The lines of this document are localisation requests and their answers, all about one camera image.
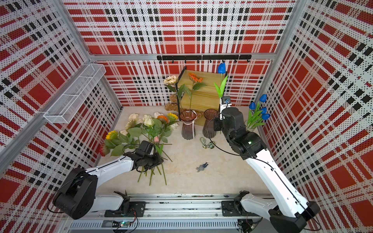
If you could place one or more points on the bamboo two-tier shelf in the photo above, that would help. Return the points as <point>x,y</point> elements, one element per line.
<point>204,98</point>

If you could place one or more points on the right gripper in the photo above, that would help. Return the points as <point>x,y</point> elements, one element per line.
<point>217,126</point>

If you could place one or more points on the green keychain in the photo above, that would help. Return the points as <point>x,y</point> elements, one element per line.
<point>205,144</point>

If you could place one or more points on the clear glass vase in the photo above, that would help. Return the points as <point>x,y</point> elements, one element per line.
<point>251,127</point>

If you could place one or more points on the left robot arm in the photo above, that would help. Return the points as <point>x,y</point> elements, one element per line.
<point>77,196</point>

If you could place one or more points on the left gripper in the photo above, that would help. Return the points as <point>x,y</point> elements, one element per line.
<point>158,161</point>

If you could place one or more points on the white rose in pile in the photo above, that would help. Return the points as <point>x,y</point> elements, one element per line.
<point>148,121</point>

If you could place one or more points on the brown ribbed glass vase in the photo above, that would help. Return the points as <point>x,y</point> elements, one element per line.
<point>208,129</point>

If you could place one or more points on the black hook rail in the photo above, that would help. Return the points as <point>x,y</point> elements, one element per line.
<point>202,57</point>

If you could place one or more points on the white wire wall basket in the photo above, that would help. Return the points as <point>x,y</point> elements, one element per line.
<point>68,104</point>

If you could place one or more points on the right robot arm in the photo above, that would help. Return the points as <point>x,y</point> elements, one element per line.
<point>290,211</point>

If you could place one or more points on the yellow flower back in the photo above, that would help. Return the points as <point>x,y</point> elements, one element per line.
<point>172,117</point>

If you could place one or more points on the orange gerbera flower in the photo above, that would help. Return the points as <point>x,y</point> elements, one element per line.
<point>197,83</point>

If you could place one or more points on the pink ribbed glass vase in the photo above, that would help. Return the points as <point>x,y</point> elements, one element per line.
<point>188,118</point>

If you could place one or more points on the cream rose flower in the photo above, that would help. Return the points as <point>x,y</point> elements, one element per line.
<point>171,83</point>

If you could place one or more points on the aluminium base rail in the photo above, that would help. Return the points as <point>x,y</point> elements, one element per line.
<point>178,212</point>

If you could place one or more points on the brown teddy bear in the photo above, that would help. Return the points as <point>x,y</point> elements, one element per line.
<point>172,105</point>

